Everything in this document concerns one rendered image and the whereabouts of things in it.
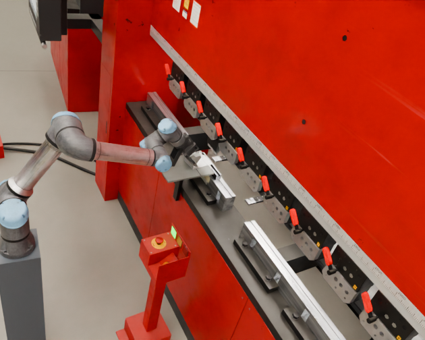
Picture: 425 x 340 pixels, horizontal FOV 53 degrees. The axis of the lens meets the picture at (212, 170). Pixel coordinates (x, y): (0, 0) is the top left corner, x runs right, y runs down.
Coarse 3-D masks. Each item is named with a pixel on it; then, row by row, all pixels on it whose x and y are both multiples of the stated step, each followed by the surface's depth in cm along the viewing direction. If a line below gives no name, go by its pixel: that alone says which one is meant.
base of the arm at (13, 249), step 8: (0, 240) 183; (8, 240) 180; (16, 240) 180; (24, 240) 183; (32, 240) 189; (0, 248) 183; (8, 248) 182; (16, 248) 182; (24, 248) 184; (32, 248) 189; (8, 256) 183; (16, 256) 184; (24, 256) 186
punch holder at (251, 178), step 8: (248, 144) 188; (248, 152) 188; (248, 160) 189; (256, 160) 184; (248, 168) 190; (256, 168) 185; (264, 168) 180; (248, 176) 191; (256, 176) 185; (272, 176) 185; (248, 184) 192; (256, 184) 186
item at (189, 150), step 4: (184, 132) 209; (188, 136) 207; (188, 140) 209; (192, 140) 211; (184, 144) 207; (188, 144) 211; (192, 144) 212; (184, 148) 211; (188, 148) 211; (192, 148) 212; (196, 148) 215; (184, 152) 211; (188, 152) 212; (192, 152) 216; (184, 156) 212; (188, 156) 214
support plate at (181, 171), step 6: (180, 156) 228; (180, 162) 224; (174, 168) 219; (180, 168) 220; (186, 168) 221; (198, 168) 223; (204, 168) 224; (168, 174) 214; (174, 174) 215; (180, 174) 216; (186, 174) 217; (192, 174) 218; (198, 174) 219; (204, 174) 220; (210, 174) 222; (168, 180) 211; (174, 180) 212; (180, 180) 214
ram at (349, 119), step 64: (192, 0) 210; (256, 0) 167; (320, 0) 139; (384, 0) 119; (192, 64) 220; (256, 64) 174; (320, 64) 144; (384, 64) 123; (256, 128) 181; (320, 128) 148; (384, 128) 126; (320, 192) 153; (384, 192) 129; (384, 256) 133
